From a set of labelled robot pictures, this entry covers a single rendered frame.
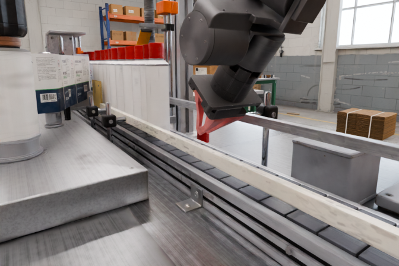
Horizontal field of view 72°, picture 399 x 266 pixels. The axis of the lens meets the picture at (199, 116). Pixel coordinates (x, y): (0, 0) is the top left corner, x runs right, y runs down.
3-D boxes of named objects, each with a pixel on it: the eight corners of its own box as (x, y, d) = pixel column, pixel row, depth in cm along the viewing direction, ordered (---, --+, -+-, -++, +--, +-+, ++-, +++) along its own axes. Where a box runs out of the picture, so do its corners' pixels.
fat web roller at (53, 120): (43, 125, 73) (35, 52, 69) (62, 123, 75) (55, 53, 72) (45, 129, 69) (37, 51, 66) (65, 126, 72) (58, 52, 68)
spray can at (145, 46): (139, 128, 70) (136, 44, 66) (160, 126, 72) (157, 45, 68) (144, 133, 65) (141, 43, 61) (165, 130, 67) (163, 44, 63)
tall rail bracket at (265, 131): (234, 184, 49) (237, 92, 46) (263, 175, 53) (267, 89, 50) (247, 191, 47) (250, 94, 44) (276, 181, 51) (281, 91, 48)
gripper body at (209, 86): (184, 84, 41) (204, 41, 36) (236, 82, 46) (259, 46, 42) (205, 117, 37) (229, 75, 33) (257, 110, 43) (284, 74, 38)
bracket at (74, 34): (44, 35, 98) (44, 32, 98) (78, 37, 104) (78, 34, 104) (49, 32, 87) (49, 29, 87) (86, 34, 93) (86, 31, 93)
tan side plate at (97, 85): (93, 105, 98) (91, 79, 96) (95, 105, 98) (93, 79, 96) (101, 108, 90) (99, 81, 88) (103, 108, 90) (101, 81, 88)
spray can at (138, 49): (130, 125, 73) (126, 45, 69) (147, 123, 76) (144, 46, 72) (140, 129, 69) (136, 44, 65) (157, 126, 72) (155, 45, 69)
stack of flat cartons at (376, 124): (334, 131, 424) (336, 111, 418) (349, 126, 458) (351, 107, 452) (382, 141, 376) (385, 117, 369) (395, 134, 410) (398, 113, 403)
